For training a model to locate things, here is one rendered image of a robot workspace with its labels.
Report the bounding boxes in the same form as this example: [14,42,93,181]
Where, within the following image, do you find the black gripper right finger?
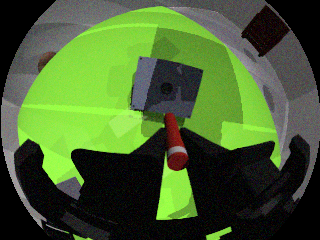
[180,127,275,216]

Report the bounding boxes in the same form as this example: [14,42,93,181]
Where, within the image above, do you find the dark red peg with white band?
[163,112,189,171]

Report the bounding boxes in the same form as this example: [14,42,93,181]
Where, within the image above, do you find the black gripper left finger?
[71,127,165,220]

